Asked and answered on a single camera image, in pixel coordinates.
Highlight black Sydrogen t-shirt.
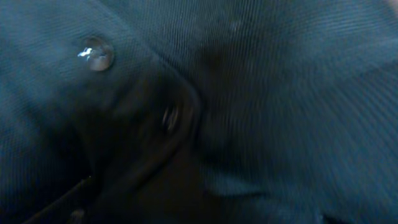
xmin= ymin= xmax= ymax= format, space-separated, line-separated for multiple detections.
xmin=1 ymin=0 xmax=397 ymax=223

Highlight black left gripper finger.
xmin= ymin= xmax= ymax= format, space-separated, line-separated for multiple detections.
xmin=22 ymin=176 xmax=103 ymax=224

